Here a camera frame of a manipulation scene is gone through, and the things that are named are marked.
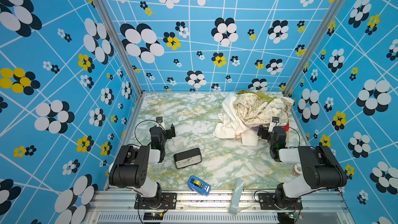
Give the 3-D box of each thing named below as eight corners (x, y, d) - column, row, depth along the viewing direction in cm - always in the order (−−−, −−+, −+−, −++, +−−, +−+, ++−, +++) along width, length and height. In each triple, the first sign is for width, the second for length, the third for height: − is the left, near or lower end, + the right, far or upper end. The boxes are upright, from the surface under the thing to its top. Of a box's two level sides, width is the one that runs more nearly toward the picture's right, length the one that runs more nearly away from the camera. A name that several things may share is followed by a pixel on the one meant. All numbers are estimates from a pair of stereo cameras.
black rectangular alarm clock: (177, 169, 85) (174, 164, 78) (175, 159, 89) (173, 153, 82) (202, 163, 88) (202, 157, 80) (199, 153, 91) (199, 147, 84)
